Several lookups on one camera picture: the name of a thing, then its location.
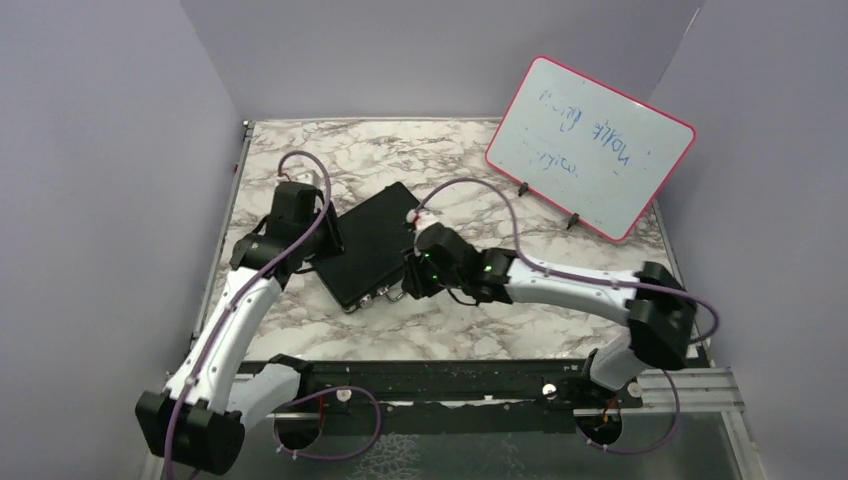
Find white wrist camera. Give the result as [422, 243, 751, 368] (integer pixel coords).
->
[405, 209, 439, 232]
[291, 171, 320, 187]

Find black aluminium poker case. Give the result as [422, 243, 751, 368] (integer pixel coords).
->
[312, 182, 419, 313]

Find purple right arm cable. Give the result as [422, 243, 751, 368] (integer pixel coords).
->
[410, 177, 720, 457]

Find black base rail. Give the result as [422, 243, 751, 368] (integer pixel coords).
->
[268, 359, 643, 442]

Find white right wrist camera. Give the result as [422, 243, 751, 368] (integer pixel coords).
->
[405, 209, 439, 232]

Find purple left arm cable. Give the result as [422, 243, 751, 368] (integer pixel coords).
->
[162, 150, 384, 480]

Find pink framed whiteboard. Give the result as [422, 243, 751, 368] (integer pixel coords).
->
[484, 56, 697, 242]

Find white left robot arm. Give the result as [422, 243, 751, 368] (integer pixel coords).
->
[135, 182, 344, 475]

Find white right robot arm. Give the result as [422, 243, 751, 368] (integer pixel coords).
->
[402, 222, 697, 407]

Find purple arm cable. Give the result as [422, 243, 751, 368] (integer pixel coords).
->
[410, 177, 720, 457]
[162, 150, 384, 480]

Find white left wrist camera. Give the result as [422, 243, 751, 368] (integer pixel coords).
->
[291, 171, 320, 187]

